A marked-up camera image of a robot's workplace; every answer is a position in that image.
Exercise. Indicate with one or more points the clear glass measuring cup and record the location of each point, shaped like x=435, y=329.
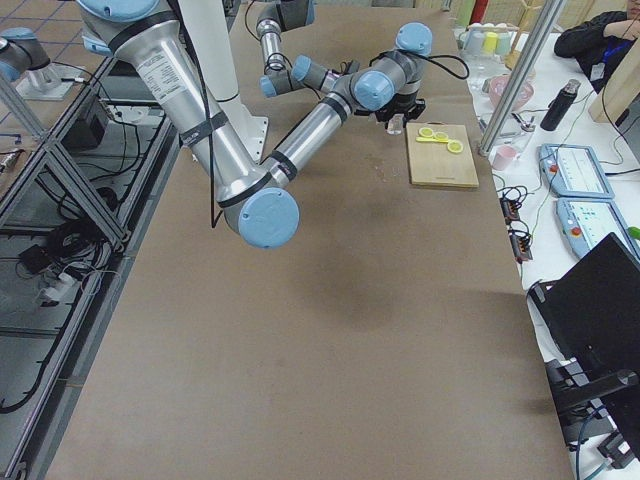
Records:
x=395, y=125

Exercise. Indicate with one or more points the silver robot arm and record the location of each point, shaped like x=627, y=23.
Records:
x=181, y=50
x=280, y=74

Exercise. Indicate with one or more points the pink cup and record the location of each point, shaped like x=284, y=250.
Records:
x=504, y=156

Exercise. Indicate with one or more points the lemon slice upper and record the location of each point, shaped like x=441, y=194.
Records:
x=426, y=132

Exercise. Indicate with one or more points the yellow plastic knife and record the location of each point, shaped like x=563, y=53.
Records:
x=432, y=140

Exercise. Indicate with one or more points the bamboo cutting board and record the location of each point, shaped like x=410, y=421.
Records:
x=432, y=165

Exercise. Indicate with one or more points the lemon slice lower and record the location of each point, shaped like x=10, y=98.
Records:
x=455, y=147

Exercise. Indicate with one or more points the black thermos bottle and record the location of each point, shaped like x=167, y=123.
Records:
x=560, y=105

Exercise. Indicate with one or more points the upper teach pendant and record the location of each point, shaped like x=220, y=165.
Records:
x=573, y=171

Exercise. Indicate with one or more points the teach pendant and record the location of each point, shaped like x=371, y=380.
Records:
x=573, y=171
x=585, y=222

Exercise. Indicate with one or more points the person in black jacket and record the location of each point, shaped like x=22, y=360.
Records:
x=600, y=44

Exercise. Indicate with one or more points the lower teach pendant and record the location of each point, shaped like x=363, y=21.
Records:
x=585, y=222

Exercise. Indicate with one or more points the black laptop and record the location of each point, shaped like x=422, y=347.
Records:
x=592, y=312

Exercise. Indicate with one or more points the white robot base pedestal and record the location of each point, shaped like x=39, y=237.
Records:
x=206, y=25

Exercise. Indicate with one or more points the aluminium frame post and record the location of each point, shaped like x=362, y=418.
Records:
x=536, y=39

